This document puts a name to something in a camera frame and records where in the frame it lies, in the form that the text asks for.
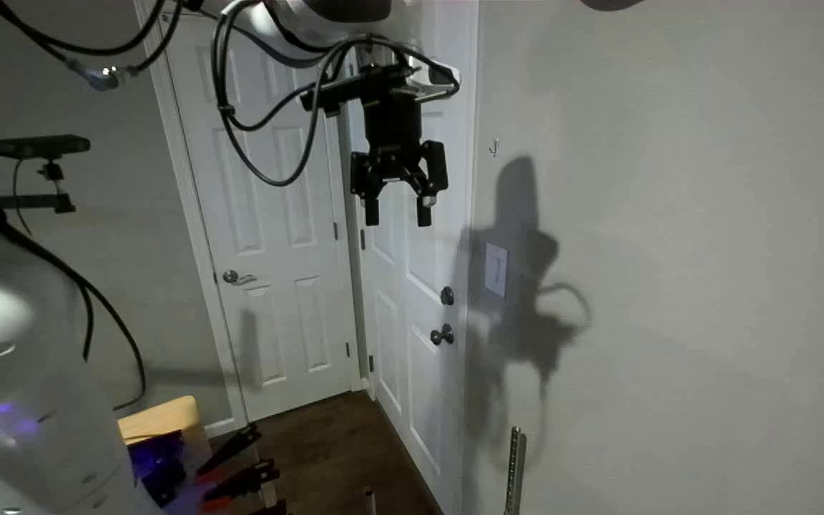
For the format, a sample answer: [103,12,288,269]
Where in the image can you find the light wooden box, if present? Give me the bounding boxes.
[115,391,212,471]

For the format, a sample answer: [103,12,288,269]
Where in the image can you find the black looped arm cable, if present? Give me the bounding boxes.
[208,3,348,190]

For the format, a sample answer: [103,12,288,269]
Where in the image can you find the thick black base cable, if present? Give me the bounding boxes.
[0,178,152,415]

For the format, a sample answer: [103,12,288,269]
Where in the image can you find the white panel door with deadbolt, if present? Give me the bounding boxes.
[339,0,481,511]

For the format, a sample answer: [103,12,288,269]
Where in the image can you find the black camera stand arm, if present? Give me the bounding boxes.
[0,158,76,213]

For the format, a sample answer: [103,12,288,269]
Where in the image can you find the black cable with silver connector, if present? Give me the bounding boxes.
[0,0,188,93]

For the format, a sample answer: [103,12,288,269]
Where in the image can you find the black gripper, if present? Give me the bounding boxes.
[347,92,452,229]

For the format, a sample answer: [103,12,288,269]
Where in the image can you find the perforated metal rail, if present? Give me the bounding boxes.
[503,422,528,515]

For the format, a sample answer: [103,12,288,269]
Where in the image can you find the red black clamp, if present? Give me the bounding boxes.
[194,422,264,481]
[202,457,284,505]

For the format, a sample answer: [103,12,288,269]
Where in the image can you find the dark round ceiling object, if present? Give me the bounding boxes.
[580,0,647,13]

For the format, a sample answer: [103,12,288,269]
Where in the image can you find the silver round door knob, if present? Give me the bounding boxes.
[425,319,457,349]

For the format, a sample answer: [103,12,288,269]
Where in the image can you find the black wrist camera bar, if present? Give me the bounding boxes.
[301,56,464,115]

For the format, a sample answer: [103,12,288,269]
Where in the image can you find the black camera on stand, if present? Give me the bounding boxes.
[0,132,95,163]

